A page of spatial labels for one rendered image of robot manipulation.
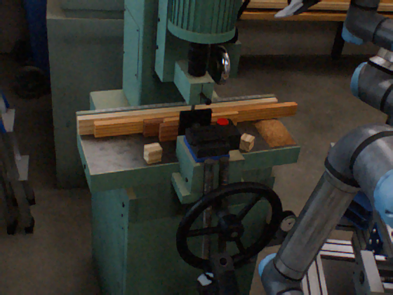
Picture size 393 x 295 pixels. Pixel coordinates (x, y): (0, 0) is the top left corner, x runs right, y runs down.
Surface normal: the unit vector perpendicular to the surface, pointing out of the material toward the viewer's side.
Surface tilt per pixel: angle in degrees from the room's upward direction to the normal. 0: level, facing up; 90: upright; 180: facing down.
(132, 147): 0
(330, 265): 0
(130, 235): 90
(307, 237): 80
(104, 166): 0
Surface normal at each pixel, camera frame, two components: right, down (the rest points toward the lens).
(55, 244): 0.13, -0.82
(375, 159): -0.66, -0.49
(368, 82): -0.64, -0.04
